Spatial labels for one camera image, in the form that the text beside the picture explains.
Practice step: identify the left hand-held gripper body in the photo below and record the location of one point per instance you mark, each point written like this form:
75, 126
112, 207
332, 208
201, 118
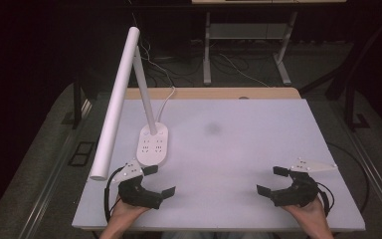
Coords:
137, 194

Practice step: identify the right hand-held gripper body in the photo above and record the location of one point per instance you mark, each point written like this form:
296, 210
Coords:
298, 192

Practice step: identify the metal table frame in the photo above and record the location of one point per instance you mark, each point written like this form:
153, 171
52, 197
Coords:
207, 66

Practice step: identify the person's left hand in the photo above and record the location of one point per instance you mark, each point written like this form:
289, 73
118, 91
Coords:
126, 212

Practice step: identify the black floor socket frame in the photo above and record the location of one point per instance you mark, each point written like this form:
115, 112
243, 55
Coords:
81, 153

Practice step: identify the black metal stand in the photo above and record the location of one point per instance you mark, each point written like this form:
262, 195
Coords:
349, 106
77, 103

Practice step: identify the person's right hand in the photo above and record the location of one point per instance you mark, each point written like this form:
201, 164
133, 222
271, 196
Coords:
306, 214

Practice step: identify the white table mat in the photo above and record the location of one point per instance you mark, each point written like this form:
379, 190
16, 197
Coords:
229, 166

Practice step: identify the white desk lamp with socket base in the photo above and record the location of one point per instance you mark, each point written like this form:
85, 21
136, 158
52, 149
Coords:
116, 99

